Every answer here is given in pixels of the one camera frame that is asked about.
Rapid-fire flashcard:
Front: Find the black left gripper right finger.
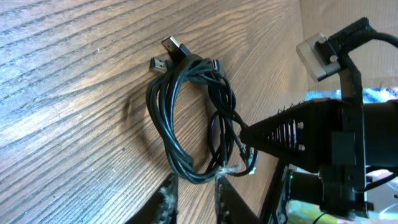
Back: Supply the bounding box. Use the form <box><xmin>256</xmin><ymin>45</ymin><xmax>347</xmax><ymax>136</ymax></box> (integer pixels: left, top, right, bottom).
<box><xmin>215</xmin><ymin>176</ymin><xmax>261</xmax><ymax>224</ymax></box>

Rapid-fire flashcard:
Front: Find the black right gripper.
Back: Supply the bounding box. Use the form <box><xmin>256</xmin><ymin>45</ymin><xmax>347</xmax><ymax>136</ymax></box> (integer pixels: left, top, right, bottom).
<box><xmin>239</xmin><ymin>97</ymin><xmax>369</xmax><ymax>218</ymax></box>

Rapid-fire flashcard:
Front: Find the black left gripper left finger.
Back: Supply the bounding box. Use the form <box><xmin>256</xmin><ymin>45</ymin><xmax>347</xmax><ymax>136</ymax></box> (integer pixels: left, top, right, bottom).
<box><xmin>125</xmin><ymin>174</ymin><xmax>178</xmax><ymax>224</ymax></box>

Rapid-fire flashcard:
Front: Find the black cable bundle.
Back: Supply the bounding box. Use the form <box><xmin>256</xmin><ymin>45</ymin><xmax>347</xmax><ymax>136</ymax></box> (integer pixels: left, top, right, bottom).
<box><xmin>145</xmin><ymin>35</ymin><xmax>259</xmax><ymax>185</ymax></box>

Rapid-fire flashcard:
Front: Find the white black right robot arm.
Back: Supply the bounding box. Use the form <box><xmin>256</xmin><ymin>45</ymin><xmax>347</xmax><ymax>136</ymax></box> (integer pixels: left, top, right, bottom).
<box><xmin>240</xmin><ymin>98</ymin><xmax>397</xmax><ymax>220</ymax></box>

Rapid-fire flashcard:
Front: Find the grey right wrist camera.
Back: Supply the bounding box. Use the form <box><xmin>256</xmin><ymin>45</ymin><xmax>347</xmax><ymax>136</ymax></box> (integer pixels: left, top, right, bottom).
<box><xmin>296</xmin><ymin>33</ymin><xmax>341</xmax><ymax>82</ymax></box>

